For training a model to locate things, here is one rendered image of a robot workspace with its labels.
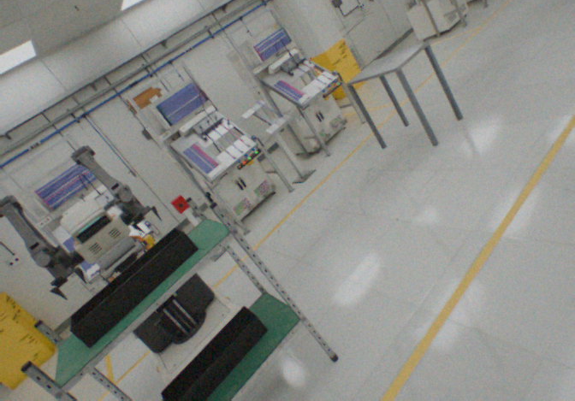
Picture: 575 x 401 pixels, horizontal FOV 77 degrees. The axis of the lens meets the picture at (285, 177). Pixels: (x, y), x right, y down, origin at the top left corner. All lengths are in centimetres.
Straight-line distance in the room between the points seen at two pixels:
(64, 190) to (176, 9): 339
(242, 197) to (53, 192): 192
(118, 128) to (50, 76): 103
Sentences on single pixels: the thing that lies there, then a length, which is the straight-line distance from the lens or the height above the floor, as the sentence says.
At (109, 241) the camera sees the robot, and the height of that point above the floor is 113.
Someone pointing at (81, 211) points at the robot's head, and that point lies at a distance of 225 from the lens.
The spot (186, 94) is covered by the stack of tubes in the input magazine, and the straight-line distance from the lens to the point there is 439.
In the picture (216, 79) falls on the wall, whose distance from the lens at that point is 619.
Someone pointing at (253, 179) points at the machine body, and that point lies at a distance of 442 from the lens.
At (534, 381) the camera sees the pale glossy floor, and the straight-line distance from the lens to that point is 181.
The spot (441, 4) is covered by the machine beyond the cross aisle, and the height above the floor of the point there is 48.
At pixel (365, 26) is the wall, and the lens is 821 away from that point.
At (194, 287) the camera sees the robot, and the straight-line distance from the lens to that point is 273.
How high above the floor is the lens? 152
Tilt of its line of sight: 18 degrees down
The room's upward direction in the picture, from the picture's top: 35 degrees counter-clockwise
